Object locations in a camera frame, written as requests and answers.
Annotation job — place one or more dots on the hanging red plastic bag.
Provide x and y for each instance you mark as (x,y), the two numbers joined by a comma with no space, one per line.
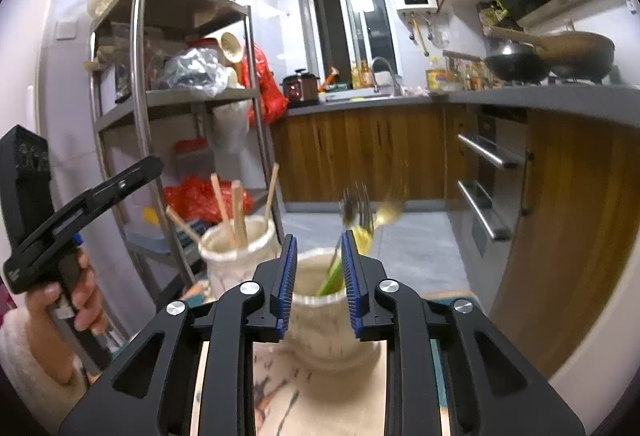
(267,86)

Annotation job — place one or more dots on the kitchen faucet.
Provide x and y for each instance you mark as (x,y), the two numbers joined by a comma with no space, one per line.
(387,76)

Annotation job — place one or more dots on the kitchen window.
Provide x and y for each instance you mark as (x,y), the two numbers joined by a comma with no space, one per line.
(345,16)

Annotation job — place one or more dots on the yellow oil bottles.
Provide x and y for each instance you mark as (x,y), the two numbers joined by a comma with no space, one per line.
(361,75)

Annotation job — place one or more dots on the wall switch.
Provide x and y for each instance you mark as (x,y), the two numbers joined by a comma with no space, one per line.
(65,29)

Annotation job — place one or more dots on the built-in oven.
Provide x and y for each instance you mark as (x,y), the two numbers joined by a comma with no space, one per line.
(492,176)

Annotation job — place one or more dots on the row of condiment bottles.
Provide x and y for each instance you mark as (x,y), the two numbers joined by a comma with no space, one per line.
(472,75)

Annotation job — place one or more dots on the large oil bottle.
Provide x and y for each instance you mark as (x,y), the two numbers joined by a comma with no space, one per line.
(436,76)

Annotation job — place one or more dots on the printed table mat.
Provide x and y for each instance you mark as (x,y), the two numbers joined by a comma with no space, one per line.
(310,396)

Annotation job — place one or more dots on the person's left forearm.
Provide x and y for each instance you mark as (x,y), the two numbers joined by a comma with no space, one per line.
(30,366)

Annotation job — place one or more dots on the black wok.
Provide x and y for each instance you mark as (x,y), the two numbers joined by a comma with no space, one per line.
(517,64)

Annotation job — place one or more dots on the crumpled red plastic bag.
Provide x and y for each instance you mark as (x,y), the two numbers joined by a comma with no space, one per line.
(200,198)

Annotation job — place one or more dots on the clear plastic bag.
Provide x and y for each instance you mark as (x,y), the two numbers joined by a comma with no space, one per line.
(192,71)

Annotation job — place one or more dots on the white plastic bag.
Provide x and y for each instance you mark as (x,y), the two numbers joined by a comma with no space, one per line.
(231,129)

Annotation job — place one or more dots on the dark metal fork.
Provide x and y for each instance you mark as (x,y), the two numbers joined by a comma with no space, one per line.
(356,206)

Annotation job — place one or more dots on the beige plastic ladle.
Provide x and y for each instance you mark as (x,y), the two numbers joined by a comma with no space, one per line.
(232,47)

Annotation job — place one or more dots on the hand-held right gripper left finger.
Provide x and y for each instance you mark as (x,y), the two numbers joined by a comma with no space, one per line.
(287,286)

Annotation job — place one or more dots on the white ceramic chopstick jar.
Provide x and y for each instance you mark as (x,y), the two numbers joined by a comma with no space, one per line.
(235,261)

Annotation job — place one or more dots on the rice cooker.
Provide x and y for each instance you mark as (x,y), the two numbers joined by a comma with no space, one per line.
(300,89)

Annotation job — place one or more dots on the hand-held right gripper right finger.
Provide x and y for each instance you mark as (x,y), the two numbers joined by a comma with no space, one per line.
(352,286)

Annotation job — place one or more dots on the red lidded plastic container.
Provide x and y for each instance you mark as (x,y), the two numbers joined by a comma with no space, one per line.
(191,159)

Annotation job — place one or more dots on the wooden cabinet beside oven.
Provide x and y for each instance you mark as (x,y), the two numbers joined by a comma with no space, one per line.
(575,226)

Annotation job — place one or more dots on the yellow plastic item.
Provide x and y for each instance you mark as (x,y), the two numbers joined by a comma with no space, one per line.
(152,216)

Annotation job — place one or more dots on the metal shelf rack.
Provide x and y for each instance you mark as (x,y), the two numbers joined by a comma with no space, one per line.
(150,106)

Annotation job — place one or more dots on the person's left hand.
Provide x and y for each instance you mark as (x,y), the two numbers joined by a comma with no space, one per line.
(92,296)

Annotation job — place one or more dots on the wooden lower cabinets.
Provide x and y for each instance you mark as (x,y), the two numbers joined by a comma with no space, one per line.
(360,151)

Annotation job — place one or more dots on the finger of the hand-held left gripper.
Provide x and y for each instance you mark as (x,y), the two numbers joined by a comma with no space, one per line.
(125,181)

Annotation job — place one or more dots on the white ceramic fork jar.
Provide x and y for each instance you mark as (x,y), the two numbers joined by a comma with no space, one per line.
(325,331)

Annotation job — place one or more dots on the brown wok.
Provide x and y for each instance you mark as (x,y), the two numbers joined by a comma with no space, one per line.
(575,51)

